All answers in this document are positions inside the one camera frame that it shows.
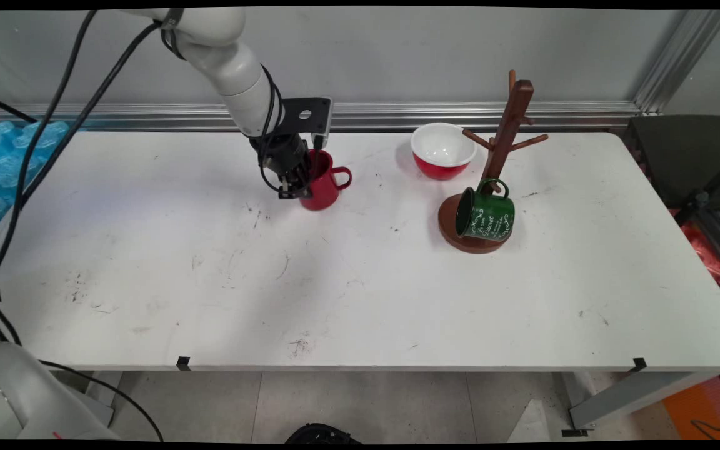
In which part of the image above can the blue bubble wrap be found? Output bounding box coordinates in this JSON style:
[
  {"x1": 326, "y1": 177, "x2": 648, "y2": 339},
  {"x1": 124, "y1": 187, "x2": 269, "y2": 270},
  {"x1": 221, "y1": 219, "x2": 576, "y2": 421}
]
[{"x1": 0, "y1": 121, "x2": 70, "y2": 244}]

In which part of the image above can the brown wooden mug tree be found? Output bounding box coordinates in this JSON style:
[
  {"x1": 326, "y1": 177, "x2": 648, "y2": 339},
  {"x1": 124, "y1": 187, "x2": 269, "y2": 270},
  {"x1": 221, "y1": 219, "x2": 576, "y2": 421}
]
[{"x1": 438, "y1": 69, "x2": 549, "y2": 254}]

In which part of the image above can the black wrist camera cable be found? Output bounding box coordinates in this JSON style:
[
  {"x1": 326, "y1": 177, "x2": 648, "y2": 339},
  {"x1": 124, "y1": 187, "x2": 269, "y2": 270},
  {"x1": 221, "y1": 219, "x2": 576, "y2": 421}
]
[{"x1": 254, "y1": 62, "x2": 326, "y2": 196}]

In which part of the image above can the thin black background cable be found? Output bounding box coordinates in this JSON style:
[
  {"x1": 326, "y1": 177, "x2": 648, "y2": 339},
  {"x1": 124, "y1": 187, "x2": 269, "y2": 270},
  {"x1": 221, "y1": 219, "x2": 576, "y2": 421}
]
[{"x1": 0, "y1": 91, "x2": 39, "y2": 124}]

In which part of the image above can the red ribbed mug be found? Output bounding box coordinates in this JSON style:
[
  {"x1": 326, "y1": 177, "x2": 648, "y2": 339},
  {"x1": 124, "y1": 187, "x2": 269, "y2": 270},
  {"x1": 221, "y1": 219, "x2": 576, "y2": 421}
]
[{"x1": 297, "y1": 149, "x2": 353, "y2": 211}]

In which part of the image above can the long aluminium frame rail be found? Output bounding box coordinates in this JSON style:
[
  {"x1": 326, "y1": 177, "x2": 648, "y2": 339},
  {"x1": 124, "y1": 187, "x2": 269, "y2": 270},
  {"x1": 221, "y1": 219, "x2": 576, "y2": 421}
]
[{"x1": 0, "y1": 102, "x2": 642, "y2": 132}]

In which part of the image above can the red plastic bag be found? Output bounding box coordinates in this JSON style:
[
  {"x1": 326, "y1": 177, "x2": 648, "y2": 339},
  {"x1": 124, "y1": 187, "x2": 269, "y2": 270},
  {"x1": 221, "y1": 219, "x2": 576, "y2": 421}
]
[{"x1": 682, "y1": 222, "x2": 720, "y2": 288}]

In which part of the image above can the white table leg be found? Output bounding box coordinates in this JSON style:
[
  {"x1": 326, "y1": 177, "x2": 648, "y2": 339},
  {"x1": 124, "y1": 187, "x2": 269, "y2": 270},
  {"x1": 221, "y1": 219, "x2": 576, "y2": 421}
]
[{"x1": 85, "y1": 372, "x2": 123, "y2": 427}]

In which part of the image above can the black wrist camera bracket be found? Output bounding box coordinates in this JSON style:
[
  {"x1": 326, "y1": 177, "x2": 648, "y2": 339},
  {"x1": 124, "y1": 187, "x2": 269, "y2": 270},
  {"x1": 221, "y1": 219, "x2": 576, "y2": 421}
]
[{"x1": 282, "y1": 97, "x2": 328, "y2": 135}]

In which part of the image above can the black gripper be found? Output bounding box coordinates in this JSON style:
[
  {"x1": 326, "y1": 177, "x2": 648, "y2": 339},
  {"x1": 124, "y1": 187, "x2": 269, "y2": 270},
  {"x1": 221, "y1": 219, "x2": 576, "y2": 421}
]
[{"x1": 251, "y1": 131, "x2": 318, "y2": 201}]

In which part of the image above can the green mug with white print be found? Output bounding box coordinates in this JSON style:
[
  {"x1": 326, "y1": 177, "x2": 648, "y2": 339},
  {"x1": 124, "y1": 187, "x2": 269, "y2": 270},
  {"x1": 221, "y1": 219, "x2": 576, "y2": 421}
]
[{"x1": 455, "y1": 178, "x2": 516, "y2": 241}]

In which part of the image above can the black cable to floor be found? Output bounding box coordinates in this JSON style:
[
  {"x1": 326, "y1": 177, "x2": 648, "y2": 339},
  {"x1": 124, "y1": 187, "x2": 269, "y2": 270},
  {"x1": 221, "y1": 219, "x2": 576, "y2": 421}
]
[{"x1": 0, "y1": 306, "x2": 166, "y2": 443}]

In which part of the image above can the grey machine housing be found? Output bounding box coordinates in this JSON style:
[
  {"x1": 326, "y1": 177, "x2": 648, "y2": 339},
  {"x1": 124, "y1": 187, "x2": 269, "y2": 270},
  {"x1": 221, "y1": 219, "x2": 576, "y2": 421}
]
[{"x1": 0, "y1": 342, "x2": 117, "y2": 441}]

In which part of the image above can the grey angled table leg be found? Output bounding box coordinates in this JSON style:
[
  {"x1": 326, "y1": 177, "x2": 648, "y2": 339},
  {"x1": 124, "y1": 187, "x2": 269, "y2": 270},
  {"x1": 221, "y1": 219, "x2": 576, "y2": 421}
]
[{"x1": 569, "y1": 372, "x2": 711, "y2": 432}]

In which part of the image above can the dark grey panel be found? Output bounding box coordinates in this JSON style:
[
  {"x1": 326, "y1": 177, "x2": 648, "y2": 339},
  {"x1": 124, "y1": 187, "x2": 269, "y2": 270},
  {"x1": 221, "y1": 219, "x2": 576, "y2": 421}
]
[{"x1": 622, "y1": 114, "x2": 720, "y2": 213}]

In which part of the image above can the thick black hanging cable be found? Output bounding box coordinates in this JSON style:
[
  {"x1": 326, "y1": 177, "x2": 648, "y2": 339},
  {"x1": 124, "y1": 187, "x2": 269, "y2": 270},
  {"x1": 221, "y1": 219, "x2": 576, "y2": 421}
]
[
  {"x1": 0, "y1": 22, "x2": 164, "y2": 294},
  {"x1": 0, "y1": 9, "x2": 98, "y2": 294}
]

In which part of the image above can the orange floor mat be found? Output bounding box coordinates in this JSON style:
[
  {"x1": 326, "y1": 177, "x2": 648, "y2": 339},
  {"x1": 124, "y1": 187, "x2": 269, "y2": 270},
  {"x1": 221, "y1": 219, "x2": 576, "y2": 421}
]
[{"x1": 663, "y1": 372, "x2": 720, "y2": 440}]

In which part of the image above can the aluminium frame post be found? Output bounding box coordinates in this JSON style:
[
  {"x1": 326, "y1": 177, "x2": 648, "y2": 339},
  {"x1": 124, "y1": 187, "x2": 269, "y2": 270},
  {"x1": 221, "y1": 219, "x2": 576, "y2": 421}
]
[{"x1": 634, "y1": 9, "x2": 720, "y2": 114}]

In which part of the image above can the black round floor object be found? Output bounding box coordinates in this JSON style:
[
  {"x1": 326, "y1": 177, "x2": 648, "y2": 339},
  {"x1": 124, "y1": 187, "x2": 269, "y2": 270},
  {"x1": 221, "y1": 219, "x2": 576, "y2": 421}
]
[{"x1": 285, "y1": 423, "x2": 364, "y2": 444}]

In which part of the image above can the red bowl with white inside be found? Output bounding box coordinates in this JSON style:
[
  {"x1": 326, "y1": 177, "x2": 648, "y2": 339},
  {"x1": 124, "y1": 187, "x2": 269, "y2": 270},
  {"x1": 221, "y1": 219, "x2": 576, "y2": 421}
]
[{"x1": 411, "y1": 122, "x2": 478, "y2": 181}]

